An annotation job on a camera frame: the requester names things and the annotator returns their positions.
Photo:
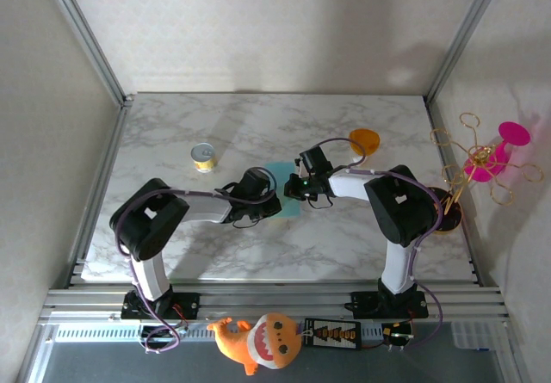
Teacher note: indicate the light blue paper sheet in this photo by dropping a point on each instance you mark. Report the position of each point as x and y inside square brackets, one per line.
[280, 171]

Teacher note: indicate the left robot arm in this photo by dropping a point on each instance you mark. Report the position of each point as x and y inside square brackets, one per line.
[146, 224]

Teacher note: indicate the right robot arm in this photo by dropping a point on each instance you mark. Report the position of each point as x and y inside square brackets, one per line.
[400, 206]

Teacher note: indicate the white cup with orange lid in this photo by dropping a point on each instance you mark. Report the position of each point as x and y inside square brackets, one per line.
[366, 138]

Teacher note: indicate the small tin can yellow label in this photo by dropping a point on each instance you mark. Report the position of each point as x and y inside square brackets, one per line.
[203, 152]

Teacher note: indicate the orange shark plush toy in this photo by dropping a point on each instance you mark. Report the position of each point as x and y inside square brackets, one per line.
[258, 344]

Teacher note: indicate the black power adapter module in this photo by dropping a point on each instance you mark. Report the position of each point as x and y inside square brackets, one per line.
[157, 332]
[398, 335]

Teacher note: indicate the pink plastic wine glass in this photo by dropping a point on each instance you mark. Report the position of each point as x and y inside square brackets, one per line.
[514, 133]

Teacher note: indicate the clear plastic organizer box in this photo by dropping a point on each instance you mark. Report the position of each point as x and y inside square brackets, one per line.
[473, 335]

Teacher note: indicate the aluminium rail bed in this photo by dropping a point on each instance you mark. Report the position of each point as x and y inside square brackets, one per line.
[275, 303]

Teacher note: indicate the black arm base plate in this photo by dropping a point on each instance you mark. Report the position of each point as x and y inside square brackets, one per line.
[366, 305]
[189, 305]

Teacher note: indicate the aluminium side rail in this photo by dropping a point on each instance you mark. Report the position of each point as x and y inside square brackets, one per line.
[434, 116]
[114, 142]

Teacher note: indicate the aluminium frame post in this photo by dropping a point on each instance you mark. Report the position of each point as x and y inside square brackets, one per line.
[466, 34]
[87, 34]

